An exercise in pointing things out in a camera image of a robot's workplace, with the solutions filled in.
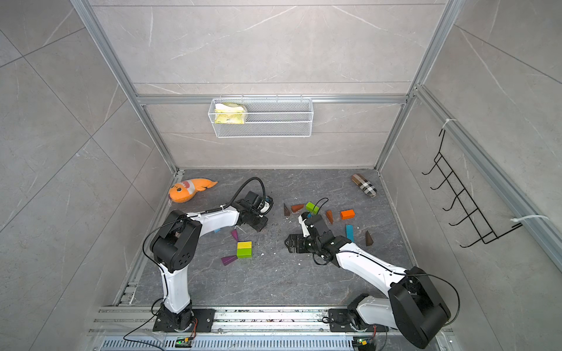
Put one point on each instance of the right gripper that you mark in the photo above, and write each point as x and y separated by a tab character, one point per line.
293	243

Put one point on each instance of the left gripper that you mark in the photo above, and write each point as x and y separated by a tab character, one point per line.
263	222

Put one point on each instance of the purple wedge block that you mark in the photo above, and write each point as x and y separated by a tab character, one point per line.
228	260
235	235

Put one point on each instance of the yellow rectangular block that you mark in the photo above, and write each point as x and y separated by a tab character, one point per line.
242	245

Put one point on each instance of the green rectangular block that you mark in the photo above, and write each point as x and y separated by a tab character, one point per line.
244	253

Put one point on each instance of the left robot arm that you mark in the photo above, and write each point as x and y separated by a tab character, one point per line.
174	247

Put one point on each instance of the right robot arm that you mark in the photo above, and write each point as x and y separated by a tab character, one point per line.
411	304

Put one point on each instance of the reddish brown wedge block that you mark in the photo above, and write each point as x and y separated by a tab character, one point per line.
297	208

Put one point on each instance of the light green block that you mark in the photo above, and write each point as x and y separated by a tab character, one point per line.
312	208

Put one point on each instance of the teal flat block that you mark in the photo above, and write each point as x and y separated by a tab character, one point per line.
349	231

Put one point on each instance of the orange rectangular block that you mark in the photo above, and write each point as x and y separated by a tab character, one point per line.
347	214

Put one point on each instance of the orange fish plush toy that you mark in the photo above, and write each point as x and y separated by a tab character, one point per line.
184	191

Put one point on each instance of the plaid brown case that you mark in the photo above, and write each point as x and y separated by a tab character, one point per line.
365	185

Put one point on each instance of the yellow white cloth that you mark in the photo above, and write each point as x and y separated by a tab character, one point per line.
230	113

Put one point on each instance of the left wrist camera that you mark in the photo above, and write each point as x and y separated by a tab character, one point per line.
266	206

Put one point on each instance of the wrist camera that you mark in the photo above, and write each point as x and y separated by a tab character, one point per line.
266	206
304	227

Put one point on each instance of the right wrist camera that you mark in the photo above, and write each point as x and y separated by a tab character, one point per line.
304	227

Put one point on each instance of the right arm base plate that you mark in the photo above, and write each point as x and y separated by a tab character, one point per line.
342	320

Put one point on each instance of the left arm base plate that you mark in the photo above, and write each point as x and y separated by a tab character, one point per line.
200	320

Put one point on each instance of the white wire mesh basket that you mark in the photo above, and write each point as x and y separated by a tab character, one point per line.
267	117

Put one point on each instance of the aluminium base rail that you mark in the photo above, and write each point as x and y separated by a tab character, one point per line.
240	328

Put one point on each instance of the black wire hook rack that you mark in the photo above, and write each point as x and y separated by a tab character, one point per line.
464	200

